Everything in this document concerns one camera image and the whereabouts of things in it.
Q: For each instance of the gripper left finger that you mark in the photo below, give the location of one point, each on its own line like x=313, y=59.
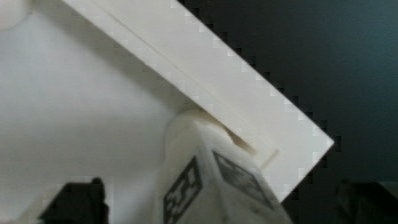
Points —
x=78, y=206

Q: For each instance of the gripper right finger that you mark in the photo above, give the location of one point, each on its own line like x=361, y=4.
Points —
x=366, y=203

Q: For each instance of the white leg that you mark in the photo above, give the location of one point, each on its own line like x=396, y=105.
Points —
x=212, y=189

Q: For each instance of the white square tabletop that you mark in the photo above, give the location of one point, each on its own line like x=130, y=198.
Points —
x=110, y=64

